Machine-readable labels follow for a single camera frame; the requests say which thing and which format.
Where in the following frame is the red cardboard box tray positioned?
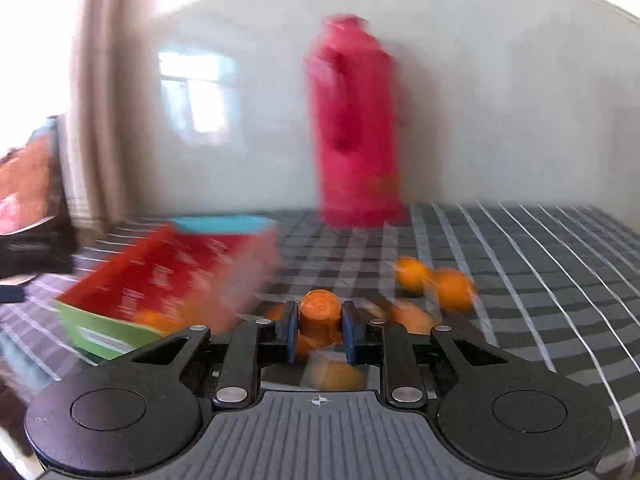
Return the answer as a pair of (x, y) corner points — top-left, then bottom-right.
(53, 216), (280, 360)

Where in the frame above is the black white checkered tablecloth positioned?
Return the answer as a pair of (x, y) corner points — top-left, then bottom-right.
(1, 205), (639, 479)

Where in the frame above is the wooden sofa with cushion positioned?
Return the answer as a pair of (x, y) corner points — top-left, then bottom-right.
(1, 116), (77, 278)

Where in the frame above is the beige curtain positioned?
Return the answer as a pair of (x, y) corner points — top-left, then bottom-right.
(61, 0), (154, 234)

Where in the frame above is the red thermos flask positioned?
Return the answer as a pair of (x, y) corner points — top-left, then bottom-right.
(305, 14), (401, 229)

